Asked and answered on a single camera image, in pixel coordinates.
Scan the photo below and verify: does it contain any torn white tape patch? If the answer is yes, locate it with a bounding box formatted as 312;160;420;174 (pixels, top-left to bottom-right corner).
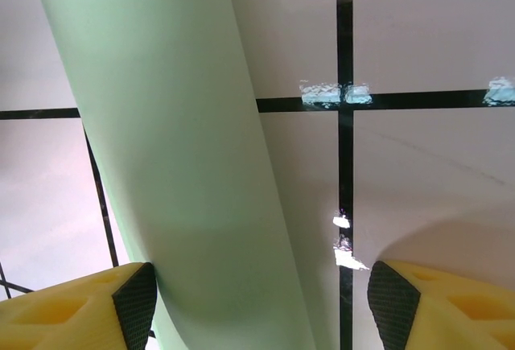
332;212;369;272
299;80;373;109
481;76;515;107

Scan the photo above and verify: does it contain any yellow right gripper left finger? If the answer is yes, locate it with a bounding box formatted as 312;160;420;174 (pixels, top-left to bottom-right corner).
0;261;158;350

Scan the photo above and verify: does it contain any light green cloth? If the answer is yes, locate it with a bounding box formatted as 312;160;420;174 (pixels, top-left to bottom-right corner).
31;0;340;350

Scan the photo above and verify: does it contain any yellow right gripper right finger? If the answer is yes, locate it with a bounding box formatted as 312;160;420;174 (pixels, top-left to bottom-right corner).
366;259;515;350

